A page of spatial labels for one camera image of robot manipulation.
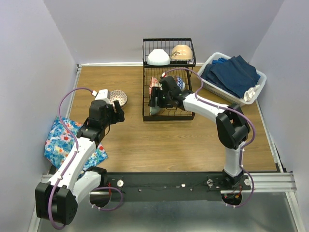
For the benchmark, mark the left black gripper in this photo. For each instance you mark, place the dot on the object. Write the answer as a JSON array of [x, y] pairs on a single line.
[[118, 116]]

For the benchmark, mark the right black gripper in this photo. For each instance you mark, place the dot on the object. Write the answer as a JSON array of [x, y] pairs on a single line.
[[156, 93]]

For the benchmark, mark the mint green bowl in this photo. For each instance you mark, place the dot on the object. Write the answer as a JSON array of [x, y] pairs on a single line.
[[154, 110]]

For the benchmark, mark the blue zigzag red bowl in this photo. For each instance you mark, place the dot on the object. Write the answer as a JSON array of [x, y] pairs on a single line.
[[180, 83]]

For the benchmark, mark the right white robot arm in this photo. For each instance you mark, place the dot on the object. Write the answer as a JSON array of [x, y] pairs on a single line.
[[232, 127]]

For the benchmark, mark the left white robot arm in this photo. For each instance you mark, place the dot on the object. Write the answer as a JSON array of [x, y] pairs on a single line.
[[57, 200]]

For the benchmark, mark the red white patterned bowl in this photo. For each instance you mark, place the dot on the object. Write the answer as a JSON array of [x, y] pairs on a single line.
[[154, 82]]

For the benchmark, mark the white ribbed bowl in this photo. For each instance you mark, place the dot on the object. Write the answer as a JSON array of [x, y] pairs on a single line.
[[158, 57]]

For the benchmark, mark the beige floral bowl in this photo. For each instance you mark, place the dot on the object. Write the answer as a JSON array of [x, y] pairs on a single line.
[[181, 52]]

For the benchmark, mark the blue floral cloth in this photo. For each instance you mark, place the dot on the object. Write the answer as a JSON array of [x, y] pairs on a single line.
[[59, 143]]

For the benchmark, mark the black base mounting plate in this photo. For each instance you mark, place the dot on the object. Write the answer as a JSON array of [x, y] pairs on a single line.
[[170, 186]]

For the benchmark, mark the dark blue folded cloth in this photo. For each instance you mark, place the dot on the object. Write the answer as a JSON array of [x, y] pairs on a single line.
[[233, 75]]

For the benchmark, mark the white plastic basket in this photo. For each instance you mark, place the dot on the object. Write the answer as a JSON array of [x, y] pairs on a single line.
[[224, 94]]

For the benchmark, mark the white crumpled cloth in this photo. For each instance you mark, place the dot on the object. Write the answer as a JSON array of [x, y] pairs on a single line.
[[250, 93]]

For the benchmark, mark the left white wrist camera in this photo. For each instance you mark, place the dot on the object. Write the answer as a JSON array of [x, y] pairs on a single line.
[[104, 95]]

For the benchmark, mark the black wire dish rack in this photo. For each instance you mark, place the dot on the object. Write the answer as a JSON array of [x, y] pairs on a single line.
[[179, 68]]

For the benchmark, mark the aluminium frame rail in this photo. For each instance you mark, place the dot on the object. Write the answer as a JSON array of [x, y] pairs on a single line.
[[260, 182]]

